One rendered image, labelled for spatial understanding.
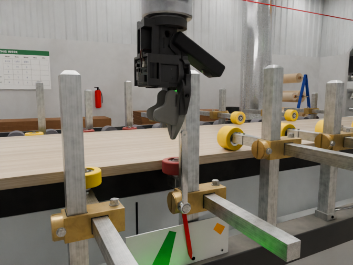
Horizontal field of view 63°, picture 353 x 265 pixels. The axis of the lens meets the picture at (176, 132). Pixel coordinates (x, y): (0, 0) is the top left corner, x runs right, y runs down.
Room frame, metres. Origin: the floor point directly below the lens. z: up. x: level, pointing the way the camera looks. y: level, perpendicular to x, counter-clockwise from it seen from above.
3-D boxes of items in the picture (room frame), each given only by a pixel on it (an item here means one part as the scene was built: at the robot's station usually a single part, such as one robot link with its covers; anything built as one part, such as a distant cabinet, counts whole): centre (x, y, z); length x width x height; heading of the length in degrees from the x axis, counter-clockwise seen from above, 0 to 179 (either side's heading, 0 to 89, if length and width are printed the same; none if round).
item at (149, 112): (0.54, 0.03, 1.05); 0.06 x 0.03 x 0.09; 117
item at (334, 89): (0.87, -0.47, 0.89); 0.04 x 0.04 x 0.48; 27
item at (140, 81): (0.53, 0.02, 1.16); 0.09 x 0.08 x 0.12; 117
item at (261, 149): (0.77, -0.27, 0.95); 0.14 x 0.06 x 0.05; 117
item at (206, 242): (0.61, -0.01, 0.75); 0.26 x 0.01 x 0.10; 117
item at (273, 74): (0.76, -0.25, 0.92); 0.04 x 0.04 x 0.48; 27
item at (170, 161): (0.79, 0.00, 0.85); 0.08 x 0.08 x 0.11
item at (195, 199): (0.66, -0.05, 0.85); 0.14 x 0.06 x 0.05; 117
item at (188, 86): (0.52, -0.01, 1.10); 0.05 x 0.02 x 0.09; 27
